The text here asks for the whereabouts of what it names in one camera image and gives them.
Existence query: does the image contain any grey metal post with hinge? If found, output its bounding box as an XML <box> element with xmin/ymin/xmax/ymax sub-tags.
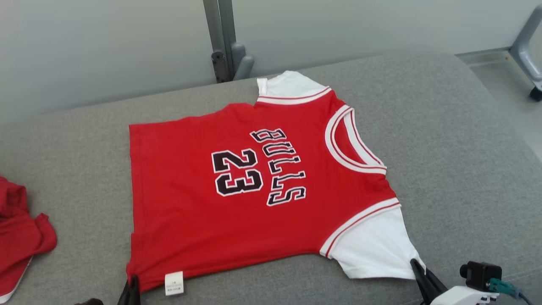
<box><xmin>203</xmin><ymin>0</ymin><xmax>255</xmax><ymax>83</ymax></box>

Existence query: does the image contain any grey metal floor rail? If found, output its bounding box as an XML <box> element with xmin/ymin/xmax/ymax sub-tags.
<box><xmin>456</xmin><ymin>47</ymin><xmax>514</xmax><ymax>65</ymax></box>

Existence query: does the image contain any grey fabric sofa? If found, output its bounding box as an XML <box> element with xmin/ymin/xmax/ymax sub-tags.
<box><xmin>0</xmin><ymin>51</ymin><xmax>542</xmax><ymax>305</ymax></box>

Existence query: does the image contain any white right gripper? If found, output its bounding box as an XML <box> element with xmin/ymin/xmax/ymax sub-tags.
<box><xmin>409</xmin><ymin>258</ymin><xmax>500</xmax><ymax>305</ymax></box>

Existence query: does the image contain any red Bulls 23 jersey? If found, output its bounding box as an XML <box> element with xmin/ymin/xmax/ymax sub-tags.
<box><xmin>126</xmin><ymin>70</ymin><xmax>425</xmax><ymax>296</ymax></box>

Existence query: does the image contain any red shorts white side band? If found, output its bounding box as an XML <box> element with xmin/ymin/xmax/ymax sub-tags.
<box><xmin>0</xmin><ymin>176</ymin><xmax>58</xmax><ymax>303</ymax></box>

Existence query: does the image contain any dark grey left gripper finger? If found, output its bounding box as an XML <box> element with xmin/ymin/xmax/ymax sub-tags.
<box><xmin>118</xmin><ymin>280</ymin><xmax>133</xmax><ymax>305</ymax></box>
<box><xmin>130</xmin><ymin>274</ymin><xmax>141</xmax><ymax>305</ymax></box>

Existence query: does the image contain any grey frame leg with caster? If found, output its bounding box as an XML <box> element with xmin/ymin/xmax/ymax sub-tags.
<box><xmin>508</xmin><ymin>4</ymin><xmax>542</xmax><ymax>102</ymax></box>

